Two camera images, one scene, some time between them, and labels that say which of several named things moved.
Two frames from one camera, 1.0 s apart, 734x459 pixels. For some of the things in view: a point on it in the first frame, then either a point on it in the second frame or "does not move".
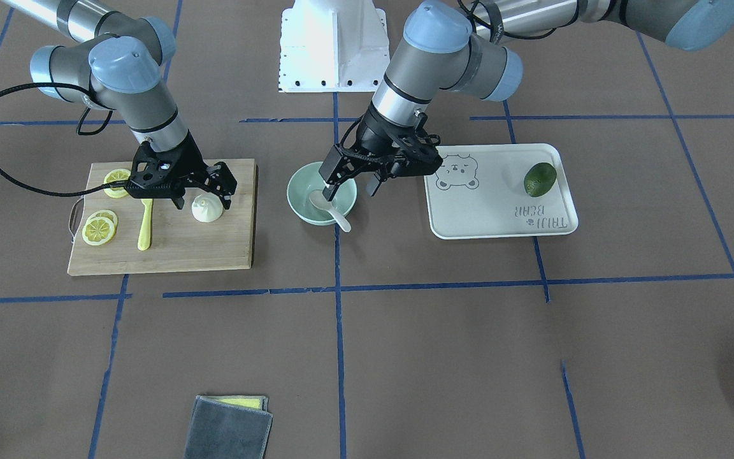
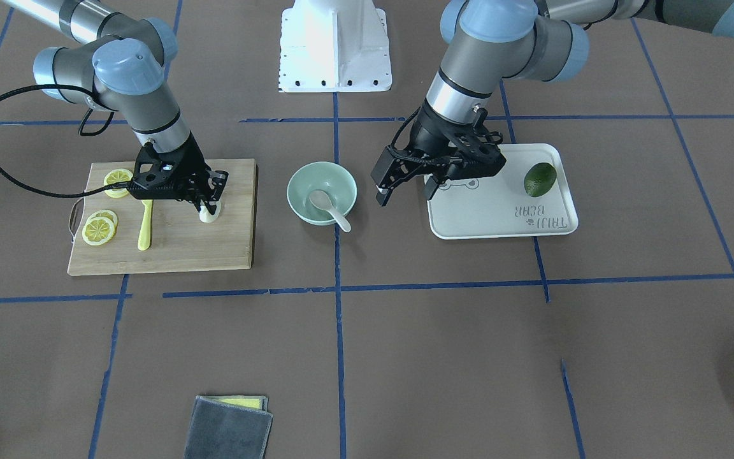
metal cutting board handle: (75, 216) does not move
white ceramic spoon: (318, 199) does not move
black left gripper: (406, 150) to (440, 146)
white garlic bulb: (206, 207) does not move
